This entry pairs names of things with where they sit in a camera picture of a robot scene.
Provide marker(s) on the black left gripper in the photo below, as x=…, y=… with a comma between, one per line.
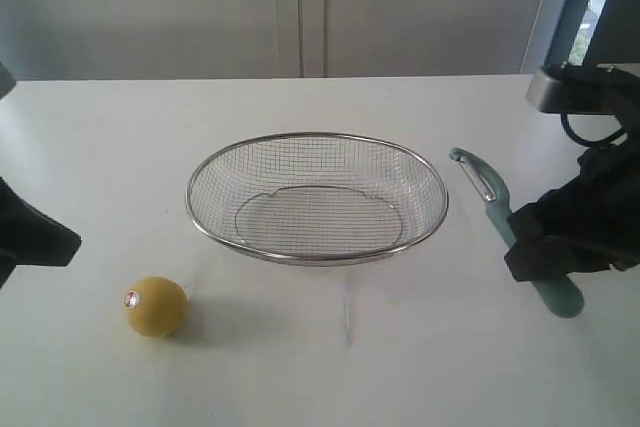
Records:
x=29, y=237

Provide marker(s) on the oval steel mesh basket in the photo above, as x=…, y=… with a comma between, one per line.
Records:
x=316, y=198

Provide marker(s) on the teal handled peeler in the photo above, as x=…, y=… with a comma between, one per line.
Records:
x=561, y=296

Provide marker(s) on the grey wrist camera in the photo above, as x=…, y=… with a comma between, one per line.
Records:
x=581, y=90
x=7, y=81

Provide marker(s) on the yellow lemon with sticker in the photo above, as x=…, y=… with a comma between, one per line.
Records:
x=155, y=307

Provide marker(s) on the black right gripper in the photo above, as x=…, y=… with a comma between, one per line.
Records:
x=586, y=226

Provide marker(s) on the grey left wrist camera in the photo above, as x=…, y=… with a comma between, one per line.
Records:
x=7, y=81

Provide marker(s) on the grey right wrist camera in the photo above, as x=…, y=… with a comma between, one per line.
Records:
x=581, y=90

